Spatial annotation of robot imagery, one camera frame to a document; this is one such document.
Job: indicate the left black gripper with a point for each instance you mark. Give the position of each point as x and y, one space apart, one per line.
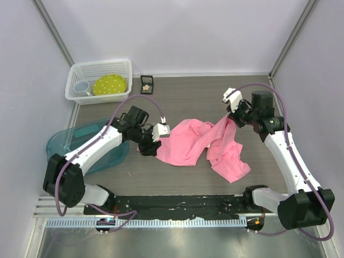
150 149

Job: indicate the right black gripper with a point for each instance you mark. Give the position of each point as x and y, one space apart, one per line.
234 115

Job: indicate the pink t-shirt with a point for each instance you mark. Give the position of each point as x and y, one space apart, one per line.
191 137

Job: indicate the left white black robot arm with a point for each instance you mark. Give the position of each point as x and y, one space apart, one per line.
64 178

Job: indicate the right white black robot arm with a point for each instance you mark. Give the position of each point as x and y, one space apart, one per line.
306 202

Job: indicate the black brooch box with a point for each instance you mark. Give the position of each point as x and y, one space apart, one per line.
147 79

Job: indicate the yellow-green dotted plate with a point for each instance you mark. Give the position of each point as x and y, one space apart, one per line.
109 85

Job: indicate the white plastic basket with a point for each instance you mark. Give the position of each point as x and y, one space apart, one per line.
91 72

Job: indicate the teal transparent plastic bin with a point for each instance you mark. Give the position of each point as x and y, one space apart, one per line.
68 140

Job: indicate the light blue mug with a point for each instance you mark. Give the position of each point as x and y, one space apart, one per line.
82 88

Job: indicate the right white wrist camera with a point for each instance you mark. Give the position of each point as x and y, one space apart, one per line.
232 97

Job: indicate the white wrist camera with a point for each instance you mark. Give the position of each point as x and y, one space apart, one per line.
160 131
232 97

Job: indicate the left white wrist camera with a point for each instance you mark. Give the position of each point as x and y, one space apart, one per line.
160 131

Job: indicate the white slotted cable duct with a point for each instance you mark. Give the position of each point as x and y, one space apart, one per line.
99 222

